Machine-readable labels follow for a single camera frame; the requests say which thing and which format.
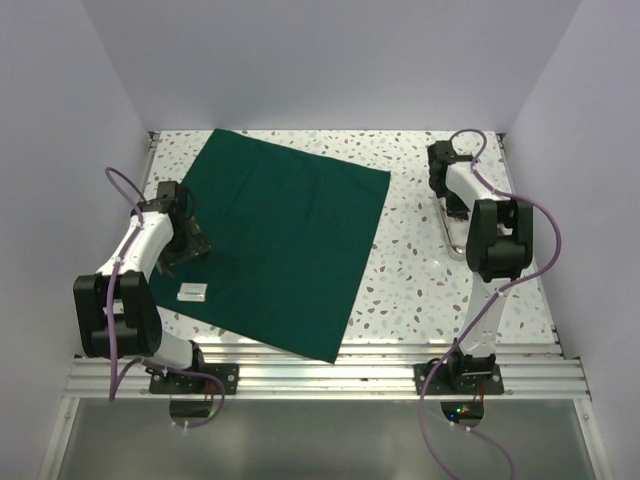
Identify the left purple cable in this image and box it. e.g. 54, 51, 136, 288
103, 167, 229, 431

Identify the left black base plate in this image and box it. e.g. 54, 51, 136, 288
145, 363, 240, 395

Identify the green surgical drape cloth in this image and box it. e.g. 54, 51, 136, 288
150, 130, 391, 363

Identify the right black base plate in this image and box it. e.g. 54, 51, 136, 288
413, 351, 505, 395

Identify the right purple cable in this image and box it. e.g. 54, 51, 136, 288
418, 128, 562, 480

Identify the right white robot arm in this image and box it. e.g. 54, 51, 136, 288
427, 140, 533, 393

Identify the stainless steel tray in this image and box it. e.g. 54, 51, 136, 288
433, 198, 470, 262

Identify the purple cable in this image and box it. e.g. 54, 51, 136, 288
103, 167, 229, 431
418, 128, 562, 480

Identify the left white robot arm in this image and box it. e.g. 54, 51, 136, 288
73, 181, 211, 393

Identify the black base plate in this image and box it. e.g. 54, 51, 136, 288
145, 363, 240, 395
413, 351, 505, 395

